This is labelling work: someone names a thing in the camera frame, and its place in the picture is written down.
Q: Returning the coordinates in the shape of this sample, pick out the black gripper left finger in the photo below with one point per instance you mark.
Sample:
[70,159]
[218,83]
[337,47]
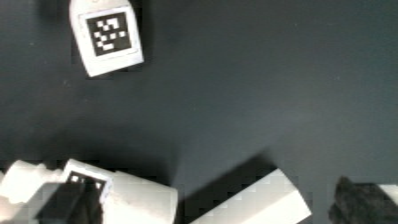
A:
[74,207]

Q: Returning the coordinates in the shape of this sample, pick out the white fence bar right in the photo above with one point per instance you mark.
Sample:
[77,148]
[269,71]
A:
[267,204]

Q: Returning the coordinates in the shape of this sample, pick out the white cross table base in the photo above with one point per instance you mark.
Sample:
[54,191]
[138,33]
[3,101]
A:
[106,29]

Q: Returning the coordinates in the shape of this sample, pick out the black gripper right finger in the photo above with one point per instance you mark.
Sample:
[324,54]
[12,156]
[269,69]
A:
[363,204]

